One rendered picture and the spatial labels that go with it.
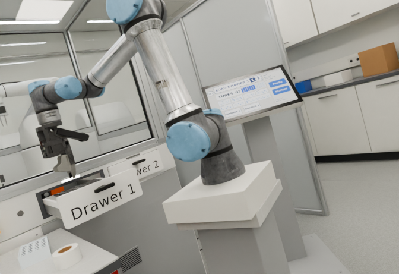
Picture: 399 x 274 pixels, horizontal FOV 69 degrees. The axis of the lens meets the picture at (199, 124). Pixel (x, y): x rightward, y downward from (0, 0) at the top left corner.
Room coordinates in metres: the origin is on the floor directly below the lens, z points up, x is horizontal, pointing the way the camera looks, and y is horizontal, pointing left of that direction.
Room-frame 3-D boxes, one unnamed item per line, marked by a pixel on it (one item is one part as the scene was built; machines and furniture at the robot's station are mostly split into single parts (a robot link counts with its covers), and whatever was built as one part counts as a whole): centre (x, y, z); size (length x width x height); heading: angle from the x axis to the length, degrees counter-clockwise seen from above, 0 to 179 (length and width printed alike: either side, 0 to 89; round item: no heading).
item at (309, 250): (1.71, -0.33, 0.51); 0.50 x 0.45 x 1.02; 178
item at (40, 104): (1.05, 0.51, 1.27); 0.09 x 0.08 x 0.11; 67
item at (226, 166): (0.96, -0.03, 0.88); 0.15 x 0.15 x 0.10
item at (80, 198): (1.02, 0.40, 0.87); 0.29 x 0.02 x 0.11; 130
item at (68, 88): (1.03, 0.41, 1.27); 0.11 x 0.11 x 0.08; 67
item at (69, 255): (0.80, 0.46, 0.78); 0.07 x 0.07 x 0.04
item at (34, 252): (0.92, 0.63, 0.78); 0.12 x 0.08 x 0.04; 30
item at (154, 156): (1.47, 0.37, 0.87); 0.29 x 0.02 x 0.11; 130
